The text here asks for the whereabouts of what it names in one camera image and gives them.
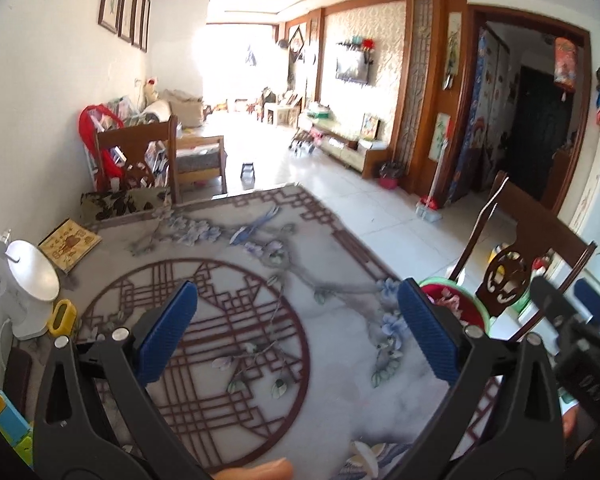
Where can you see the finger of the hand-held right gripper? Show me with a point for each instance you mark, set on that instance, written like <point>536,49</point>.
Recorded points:
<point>594,302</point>
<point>552,302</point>

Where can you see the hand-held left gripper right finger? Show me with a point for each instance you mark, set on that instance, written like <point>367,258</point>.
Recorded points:
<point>427,332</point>

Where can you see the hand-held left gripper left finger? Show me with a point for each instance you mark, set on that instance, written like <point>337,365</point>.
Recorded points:
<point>167,332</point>

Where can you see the red basin with green rim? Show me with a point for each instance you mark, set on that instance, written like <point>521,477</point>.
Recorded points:
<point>472,312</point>

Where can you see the person's right hand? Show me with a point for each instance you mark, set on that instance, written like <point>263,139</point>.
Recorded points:
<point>570,422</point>

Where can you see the carved wooden chair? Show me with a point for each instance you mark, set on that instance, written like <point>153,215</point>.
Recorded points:
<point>545,232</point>
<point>135,135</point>

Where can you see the yellow toy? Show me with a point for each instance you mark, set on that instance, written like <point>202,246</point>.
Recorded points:
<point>495,252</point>

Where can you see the grey dustpan with broom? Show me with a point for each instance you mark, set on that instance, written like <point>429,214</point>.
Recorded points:
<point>430,212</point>

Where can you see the yellow printed box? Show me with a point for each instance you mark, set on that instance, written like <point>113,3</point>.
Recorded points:
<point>70,245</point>

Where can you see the floral chair cushion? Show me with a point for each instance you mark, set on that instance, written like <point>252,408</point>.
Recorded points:
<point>125,204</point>

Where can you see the white desk lamp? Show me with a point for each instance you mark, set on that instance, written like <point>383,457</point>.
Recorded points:
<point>32,270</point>

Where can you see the red flower pot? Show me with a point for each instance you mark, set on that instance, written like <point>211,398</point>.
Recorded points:
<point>389,182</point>

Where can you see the dark brown case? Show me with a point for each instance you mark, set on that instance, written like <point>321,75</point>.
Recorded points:
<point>17,375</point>

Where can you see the wooden sofa with cushions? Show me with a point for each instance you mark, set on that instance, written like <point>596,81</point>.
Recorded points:
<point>200,160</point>

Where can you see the dark entrance door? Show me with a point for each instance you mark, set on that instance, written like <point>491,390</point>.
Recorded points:
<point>535,125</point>

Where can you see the small black step stool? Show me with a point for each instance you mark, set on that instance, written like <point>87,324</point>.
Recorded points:
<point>248,170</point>

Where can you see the blue green toy box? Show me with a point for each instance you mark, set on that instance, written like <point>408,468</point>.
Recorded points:
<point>10,422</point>

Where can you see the cartoon printed door curtain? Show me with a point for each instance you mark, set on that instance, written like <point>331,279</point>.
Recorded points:
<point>480,135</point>

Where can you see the long television cabinet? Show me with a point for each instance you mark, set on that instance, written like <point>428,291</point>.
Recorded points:
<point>350,147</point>

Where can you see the colourful framed picture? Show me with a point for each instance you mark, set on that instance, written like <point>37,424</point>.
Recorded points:
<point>370,126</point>

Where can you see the red cloth bag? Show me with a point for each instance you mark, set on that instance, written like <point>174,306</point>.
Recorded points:
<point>87,125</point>

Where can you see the red hanging lantern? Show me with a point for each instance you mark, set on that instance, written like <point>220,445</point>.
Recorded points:
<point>565,62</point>

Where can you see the cream plush toy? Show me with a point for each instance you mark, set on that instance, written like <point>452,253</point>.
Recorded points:
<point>151,91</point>

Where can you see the white side table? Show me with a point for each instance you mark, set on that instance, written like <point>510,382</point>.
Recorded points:
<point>285,115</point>

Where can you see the small flower wall picture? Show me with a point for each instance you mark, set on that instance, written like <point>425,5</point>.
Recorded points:
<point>441,135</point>

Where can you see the wall-mounted television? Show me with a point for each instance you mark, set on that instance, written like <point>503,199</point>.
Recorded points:
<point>352,69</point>

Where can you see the long wall scroll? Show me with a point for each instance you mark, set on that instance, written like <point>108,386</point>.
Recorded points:
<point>452,45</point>

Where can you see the wall shelf with ornaments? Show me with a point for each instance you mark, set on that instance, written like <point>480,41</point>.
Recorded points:
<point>355,45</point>

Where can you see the diamond wall decoration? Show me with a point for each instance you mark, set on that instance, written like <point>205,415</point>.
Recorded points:
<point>296,42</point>

